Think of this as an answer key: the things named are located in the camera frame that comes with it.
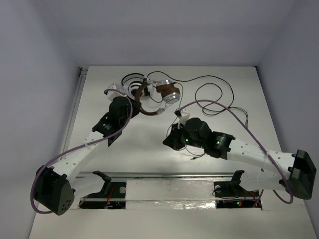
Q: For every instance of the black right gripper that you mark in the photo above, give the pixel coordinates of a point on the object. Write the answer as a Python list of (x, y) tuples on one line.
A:
[(173, 138)]

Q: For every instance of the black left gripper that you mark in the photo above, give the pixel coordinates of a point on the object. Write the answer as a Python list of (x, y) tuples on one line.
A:
[(134, 105)]

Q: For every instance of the brown silver headphones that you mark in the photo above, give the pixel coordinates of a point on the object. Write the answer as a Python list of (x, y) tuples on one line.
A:
[(169, 93)]

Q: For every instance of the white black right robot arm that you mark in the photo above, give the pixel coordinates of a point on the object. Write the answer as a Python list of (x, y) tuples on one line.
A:
[(291, 172)]

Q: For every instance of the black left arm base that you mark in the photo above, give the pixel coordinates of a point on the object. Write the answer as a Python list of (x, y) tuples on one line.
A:
[(111, 195)]

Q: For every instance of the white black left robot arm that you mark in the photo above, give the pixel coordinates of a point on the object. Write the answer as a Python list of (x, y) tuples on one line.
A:
[(57, 188)]

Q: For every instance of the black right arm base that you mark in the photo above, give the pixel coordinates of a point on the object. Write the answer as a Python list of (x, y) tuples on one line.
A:
[(231, 195)]

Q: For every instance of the white black headphones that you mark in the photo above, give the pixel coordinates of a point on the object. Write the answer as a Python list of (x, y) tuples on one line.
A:
[(133, 81)]

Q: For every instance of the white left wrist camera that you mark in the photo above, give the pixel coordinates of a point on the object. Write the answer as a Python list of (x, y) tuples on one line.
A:
[(114, 90)]

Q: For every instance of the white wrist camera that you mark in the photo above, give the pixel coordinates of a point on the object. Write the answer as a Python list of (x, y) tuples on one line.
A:
[(114, 90), (183, 115)]

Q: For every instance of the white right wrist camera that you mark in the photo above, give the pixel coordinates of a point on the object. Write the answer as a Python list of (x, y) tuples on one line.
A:
[(183, 115)]

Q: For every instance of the aluminium front rail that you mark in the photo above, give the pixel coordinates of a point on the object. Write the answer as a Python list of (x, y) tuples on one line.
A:
[(140, 175)]

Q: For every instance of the aluminium rail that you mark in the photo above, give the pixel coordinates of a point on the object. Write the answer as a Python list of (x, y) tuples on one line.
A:
[(74, 108), (140, 175)]

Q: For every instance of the aluminium left side rail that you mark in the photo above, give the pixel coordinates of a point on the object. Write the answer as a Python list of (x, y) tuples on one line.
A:
[(74, 108)]

